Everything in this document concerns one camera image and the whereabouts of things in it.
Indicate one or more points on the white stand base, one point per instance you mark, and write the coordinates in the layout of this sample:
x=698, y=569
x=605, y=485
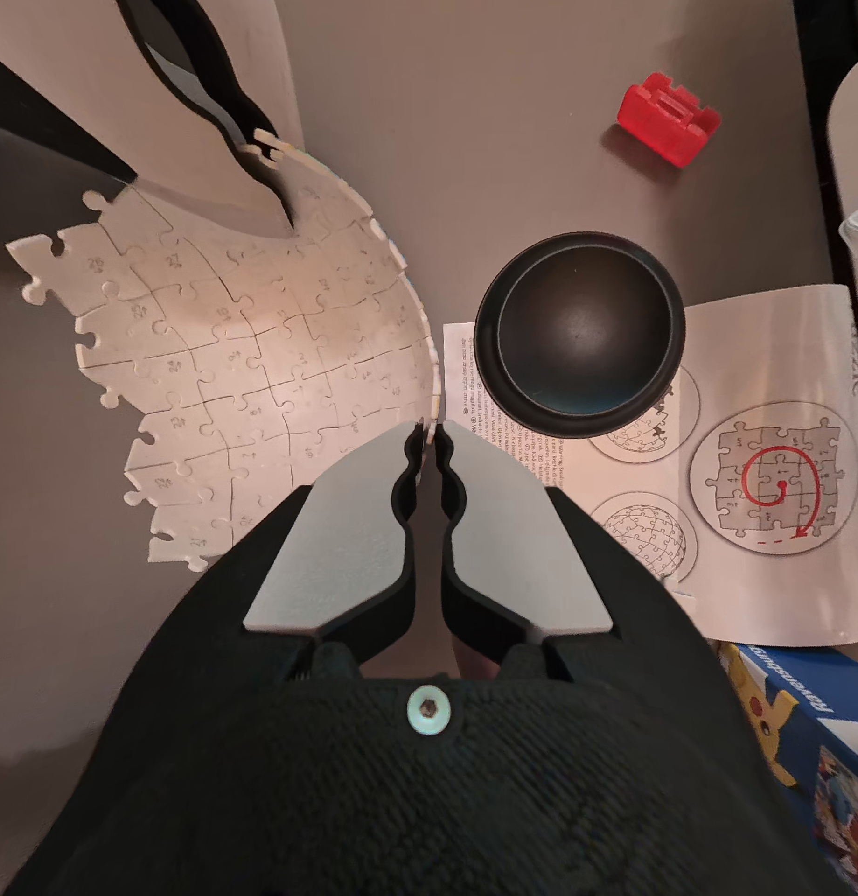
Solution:
x=855, y=140

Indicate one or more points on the small red plastic block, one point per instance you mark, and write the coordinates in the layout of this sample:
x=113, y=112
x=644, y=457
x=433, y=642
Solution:
x=663, y=119

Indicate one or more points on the folded paper instruction leaflet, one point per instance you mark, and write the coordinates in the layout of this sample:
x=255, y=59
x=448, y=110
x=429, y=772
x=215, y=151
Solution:
x=772, y=350

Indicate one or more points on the blue puzzle box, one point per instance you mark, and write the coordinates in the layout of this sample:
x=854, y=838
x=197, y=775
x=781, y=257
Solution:
x=821, y=735

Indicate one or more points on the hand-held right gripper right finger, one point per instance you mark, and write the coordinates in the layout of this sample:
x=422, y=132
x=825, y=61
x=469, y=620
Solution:
x=527, y=553

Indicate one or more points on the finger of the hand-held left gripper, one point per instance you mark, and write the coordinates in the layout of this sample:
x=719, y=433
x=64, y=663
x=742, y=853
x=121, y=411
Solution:
x=261, y=56
x=86, y=84

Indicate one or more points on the black round ball stand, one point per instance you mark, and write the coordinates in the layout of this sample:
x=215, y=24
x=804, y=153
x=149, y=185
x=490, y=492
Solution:
x=579, y=336

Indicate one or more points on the partly built puzzle ball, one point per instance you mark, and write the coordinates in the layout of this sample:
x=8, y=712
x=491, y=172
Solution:
x=261, y=350

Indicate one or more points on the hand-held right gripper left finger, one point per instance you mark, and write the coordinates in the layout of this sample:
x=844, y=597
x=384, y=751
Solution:
x=331, y=553

